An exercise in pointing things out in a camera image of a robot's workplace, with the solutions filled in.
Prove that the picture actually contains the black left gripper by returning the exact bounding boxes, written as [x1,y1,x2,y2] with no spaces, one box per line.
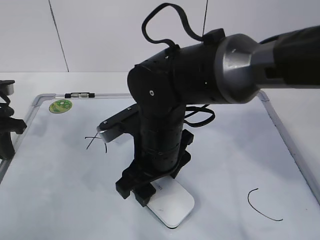
[0,111,27,160]

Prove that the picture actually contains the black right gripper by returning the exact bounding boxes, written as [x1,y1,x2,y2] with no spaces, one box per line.
[115,128,194,207]

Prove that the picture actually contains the white board eraser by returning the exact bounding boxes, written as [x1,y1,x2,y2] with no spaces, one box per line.
[147,176,195,229]

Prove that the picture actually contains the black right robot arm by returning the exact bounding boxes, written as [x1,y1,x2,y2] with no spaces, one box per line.
[115,26,320,206]

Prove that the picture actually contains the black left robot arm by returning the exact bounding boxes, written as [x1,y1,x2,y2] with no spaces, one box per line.
[0,80,27,161]

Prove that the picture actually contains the green round magnet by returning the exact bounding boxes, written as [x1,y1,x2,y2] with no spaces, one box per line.
[49,99,73,114]

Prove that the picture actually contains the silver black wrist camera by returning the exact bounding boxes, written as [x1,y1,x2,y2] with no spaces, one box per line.
[97,104,140,143]

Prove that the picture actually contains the white board with grey frame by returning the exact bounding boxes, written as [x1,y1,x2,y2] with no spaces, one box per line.
[0,94,320,240]

